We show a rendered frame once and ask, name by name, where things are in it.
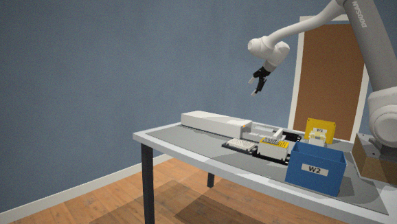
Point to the blue open-top bin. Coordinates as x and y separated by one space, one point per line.
316 168

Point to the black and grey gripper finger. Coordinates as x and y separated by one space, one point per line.
255 75
260 85

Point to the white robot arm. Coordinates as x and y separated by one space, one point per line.
377 53

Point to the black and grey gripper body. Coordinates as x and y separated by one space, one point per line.
264 72

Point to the yellow open-top bin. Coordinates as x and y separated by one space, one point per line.
323 127

